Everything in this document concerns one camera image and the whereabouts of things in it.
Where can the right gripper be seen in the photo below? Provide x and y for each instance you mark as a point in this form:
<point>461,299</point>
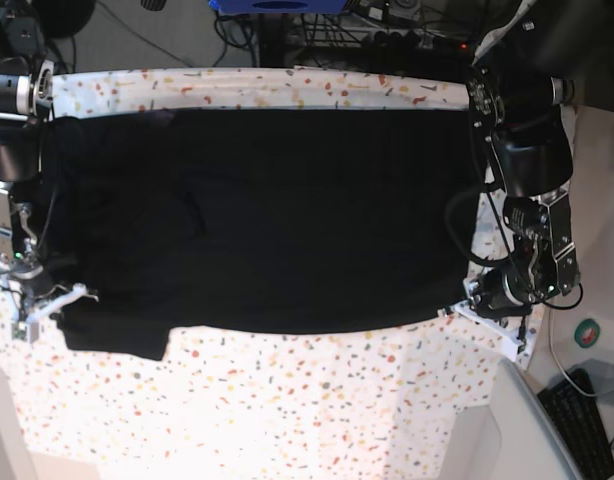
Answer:
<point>35,281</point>

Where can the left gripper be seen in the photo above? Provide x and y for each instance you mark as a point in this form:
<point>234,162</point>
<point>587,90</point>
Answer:
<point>498,294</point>

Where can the black t-shirt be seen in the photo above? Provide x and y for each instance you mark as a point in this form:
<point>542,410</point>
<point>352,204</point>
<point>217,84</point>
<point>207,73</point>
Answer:
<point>264,221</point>

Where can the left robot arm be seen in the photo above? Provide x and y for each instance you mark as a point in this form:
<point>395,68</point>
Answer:
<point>523,73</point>

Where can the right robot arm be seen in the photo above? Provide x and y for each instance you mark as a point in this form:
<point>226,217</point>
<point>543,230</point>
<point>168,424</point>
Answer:
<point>28,197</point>

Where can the green tape roll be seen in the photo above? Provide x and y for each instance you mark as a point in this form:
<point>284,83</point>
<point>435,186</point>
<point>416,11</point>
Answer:
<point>587,333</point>

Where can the black keyboard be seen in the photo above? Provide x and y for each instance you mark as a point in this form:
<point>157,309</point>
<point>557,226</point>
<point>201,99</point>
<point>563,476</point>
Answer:
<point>578,421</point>

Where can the grey laptop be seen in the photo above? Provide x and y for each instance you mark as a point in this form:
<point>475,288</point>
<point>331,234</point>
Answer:
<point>531,447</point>

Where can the terrazzo pattern tablecloth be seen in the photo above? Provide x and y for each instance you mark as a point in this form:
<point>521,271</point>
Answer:
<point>402,403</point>

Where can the blue device top edge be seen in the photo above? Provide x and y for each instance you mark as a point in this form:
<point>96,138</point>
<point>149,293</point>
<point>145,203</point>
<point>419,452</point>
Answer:
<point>237,7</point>

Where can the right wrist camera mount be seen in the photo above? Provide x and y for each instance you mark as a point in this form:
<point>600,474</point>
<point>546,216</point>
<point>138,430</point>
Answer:
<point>25,323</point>

